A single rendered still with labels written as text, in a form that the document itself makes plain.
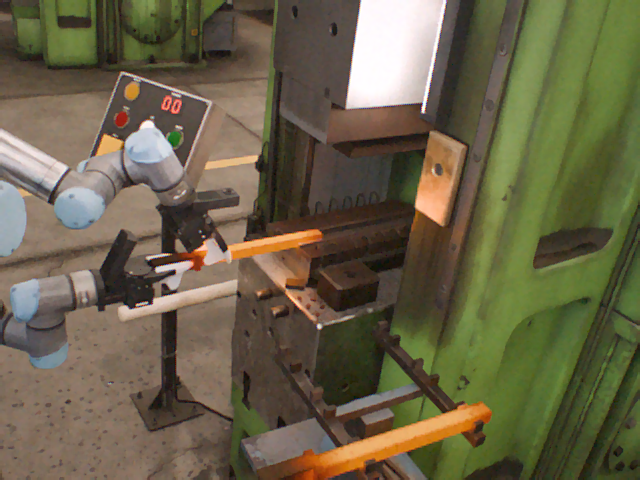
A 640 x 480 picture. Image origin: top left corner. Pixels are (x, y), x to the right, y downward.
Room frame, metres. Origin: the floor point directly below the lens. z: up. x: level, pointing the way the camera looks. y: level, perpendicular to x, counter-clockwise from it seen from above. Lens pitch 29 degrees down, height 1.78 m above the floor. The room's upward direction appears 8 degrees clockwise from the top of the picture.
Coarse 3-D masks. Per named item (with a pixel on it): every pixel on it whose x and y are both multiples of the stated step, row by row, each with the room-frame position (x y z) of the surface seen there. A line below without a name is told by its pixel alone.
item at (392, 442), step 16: (448, 416) 0.82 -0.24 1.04; (464, 416) 0.82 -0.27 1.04; (480, 416) 0.83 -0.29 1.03; (384, 432) 0.76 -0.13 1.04; (400, 432) 0.77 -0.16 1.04; (416, 432) 0.77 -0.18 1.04; (432, 432) 0.78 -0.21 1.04; (448, 432) 0.80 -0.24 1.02; (336, 448) 0.72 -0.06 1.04; (352, 448) 0.72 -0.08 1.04; (368, 448) 0.73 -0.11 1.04; (384, 448) 0.73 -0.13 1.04; (400, 448) 0.75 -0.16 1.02; (272, 464) 0.66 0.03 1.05; (288, 464) 0.67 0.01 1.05; (304, 464) 0.67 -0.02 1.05; (320, 464) 0.68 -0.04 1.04; (336, 464) 0.69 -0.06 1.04; (352, 464) 0.70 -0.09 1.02
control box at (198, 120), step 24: (120, 96) 1.82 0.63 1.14; (144, 96) 1.80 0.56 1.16; (168, 96) 1.76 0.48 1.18; (192, 96) 1.74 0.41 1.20; (144, 120) 1.75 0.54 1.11; (168, 120) 1.73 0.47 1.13; (192, 120) 1.70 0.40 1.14; (216, 120) 1.73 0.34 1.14; (96, 144) 1.77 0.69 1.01; (192, 144) 1.66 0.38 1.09; (192, 168) 1.65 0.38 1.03
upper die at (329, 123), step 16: (288, 80) 1.46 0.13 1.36; (288, 96) 1.46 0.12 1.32; (304, 96) 1.41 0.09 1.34; (320, 96) 1.36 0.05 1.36; (288, 112) 1.45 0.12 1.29; (304, 112) 1.40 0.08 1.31; (320, 112) 1.36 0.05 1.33; (336, 112) 1.34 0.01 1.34; (352, 112) 1.36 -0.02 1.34; (368, 112) 1.39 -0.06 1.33; (384, 112) 1.42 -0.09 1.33; (400, 112) 1.44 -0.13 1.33; (416, 112) 1.47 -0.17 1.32; (304, 128) 1.40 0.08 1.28; (320, 128) 1.35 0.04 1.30; (336, 128) 1.34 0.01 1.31; (352, 128) 1.37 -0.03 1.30; (368, 128) 1.39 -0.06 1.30; (384, 128) 1.42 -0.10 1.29; (400, 128) 1.45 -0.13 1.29; (416, 128) 1.48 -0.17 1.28
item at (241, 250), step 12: (264, 240) 1.35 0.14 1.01; (276, 240) 1.36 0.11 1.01; (288, 240) 1.36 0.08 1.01; (300, 240) 1.38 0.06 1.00; (192, 252) 1.24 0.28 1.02; (204, 252) 1.25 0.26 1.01; (240, 252) 1.29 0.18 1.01; (252, 252) 1.31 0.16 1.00; (264, 252) 1.32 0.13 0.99; (156, 264) 1.17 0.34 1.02; (168, 264) 1.18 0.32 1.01; (204, 264) 1.23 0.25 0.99
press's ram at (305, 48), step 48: (288, 0) 1.49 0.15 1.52; (336, 0) 1.35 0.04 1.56; (384, 0) 1.32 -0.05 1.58; (432, 0) 1.39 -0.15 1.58; (288, 48) 1.48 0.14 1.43; (336, 48) 1.33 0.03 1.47; (384, 48) 1.33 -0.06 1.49; (432, 48) 1.41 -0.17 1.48; (336, 96) 1.32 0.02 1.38; (384, 96) 1.35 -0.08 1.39
